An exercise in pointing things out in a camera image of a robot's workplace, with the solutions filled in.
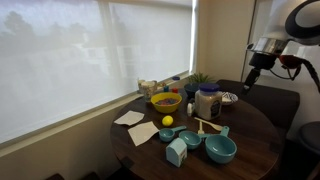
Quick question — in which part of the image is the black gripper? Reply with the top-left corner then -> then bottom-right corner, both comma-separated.
242,51 -> 280,95

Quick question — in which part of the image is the blue jar lid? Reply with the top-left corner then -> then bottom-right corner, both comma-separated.
198,83 -> 221,94

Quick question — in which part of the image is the dark upholstered chair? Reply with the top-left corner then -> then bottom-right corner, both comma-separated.
216,79 -> 301,136

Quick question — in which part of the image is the black white patterned bowl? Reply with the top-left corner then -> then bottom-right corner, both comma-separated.
221,91 -> 239,107

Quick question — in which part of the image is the green potted plant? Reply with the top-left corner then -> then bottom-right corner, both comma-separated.
186,72 -> 215,85

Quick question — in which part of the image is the cream plastic spatula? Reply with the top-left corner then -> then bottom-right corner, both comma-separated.
194,116 -> 224,132

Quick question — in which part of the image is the small white bottle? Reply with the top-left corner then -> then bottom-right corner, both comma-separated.
186,101 -> 196,118

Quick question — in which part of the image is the large teal measuring cup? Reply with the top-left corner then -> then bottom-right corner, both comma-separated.
204,125 -> 238,165

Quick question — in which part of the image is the dark round stool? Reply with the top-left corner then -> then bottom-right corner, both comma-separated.
297,120 -> 320,156

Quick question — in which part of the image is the medium teal measuring cup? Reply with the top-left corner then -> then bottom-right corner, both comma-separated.
178,130 -> 213,150

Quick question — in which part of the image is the colourful pieces pile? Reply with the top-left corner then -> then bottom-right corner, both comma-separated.
155,97 -> 180,106

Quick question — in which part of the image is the yellow bowl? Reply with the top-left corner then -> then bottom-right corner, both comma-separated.
150,92 -> 183,114

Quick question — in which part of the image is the yellow ball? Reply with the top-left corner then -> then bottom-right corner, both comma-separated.
161,115 -> 174,127

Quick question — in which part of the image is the small teal measuring cup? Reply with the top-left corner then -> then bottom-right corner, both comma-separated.
158,125 -> 188,143

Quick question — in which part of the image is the patterned paper cup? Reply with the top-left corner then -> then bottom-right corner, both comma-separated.
137,78 -> 158,103

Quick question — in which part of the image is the teal white toy carton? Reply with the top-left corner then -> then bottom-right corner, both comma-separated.
165,137 -> 188,168

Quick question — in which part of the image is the white paper napkin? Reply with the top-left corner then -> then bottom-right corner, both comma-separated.
113,110 -> 146,127
127,121 -> 160,147

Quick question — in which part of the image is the white roller blind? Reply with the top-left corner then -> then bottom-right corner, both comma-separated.
0,0 -> 195,145

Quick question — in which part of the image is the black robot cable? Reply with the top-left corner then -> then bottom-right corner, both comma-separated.
268,54 -> 320,95

